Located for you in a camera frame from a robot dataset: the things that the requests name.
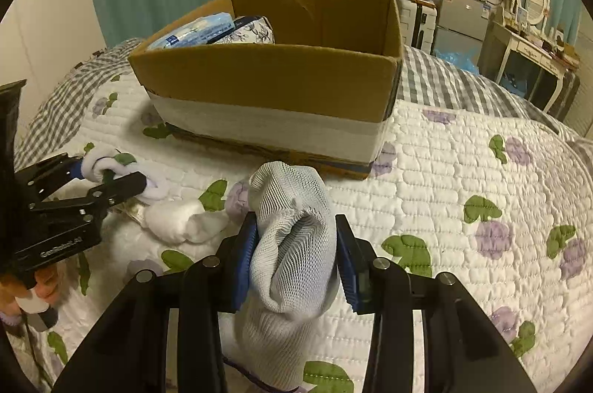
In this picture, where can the white dressing table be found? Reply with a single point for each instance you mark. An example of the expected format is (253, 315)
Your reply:
(528, 71)

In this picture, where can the blue white tissue pack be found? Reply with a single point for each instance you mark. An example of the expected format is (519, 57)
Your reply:
(198, 31)

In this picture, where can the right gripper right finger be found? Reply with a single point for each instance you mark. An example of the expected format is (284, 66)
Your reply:
(377, 286)

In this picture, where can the white floral quilt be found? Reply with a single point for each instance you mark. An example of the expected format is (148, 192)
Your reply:
(505, 204)

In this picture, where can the white sock pair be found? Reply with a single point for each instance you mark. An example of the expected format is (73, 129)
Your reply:
(179, 221)

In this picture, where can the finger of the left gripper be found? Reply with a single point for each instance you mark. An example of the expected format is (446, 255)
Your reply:
(40, 180)
(106, 191)

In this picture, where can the folded paper label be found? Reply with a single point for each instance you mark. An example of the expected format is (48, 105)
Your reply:
(133, 209)

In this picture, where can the open cardboard box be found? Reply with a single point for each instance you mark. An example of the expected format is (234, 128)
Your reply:
(321, 95)

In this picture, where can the blue plastic bag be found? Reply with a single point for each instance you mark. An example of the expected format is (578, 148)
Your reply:
(460, 60)

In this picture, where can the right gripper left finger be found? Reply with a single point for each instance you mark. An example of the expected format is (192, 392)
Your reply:
(217, 284)

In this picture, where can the dark patterned tissue pack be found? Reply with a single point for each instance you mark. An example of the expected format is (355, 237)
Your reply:
(248, 29)

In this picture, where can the white sock with purple trim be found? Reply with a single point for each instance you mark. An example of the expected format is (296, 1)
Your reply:
(293, 273)

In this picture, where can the dark wooden bedpost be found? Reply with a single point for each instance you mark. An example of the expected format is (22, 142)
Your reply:
(9, 110)

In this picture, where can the white knotted fabric bundle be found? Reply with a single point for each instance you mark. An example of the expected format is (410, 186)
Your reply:
(105, 163)

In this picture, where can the white striped suitcase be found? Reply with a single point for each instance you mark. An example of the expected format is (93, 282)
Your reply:
(417, 23)

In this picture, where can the grey checked bed blanket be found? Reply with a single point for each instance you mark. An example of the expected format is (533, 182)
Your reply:
(58, 119)

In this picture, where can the small silver refrigerator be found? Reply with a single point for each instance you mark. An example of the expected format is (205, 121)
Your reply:
(460, 29)

